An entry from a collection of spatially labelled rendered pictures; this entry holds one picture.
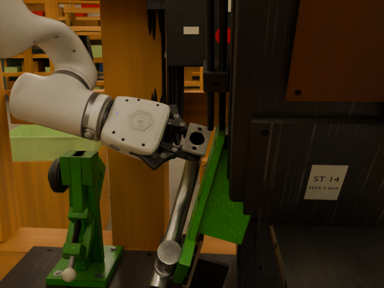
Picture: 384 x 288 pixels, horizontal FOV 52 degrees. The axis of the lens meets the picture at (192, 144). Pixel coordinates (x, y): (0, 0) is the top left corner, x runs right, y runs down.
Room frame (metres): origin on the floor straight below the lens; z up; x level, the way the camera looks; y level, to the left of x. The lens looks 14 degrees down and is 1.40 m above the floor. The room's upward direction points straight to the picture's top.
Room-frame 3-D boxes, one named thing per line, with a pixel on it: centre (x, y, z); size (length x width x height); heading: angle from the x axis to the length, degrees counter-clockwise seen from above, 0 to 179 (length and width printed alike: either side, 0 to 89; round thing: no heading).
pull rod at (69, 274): (0.71, 0.25, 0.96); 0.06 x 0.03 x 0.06; 175
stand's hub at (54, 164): (0.81, 0.29, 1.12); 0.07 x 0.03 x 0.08; 175
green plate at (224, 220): (0.59, -0.05, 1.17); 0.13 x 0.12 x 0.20; 85
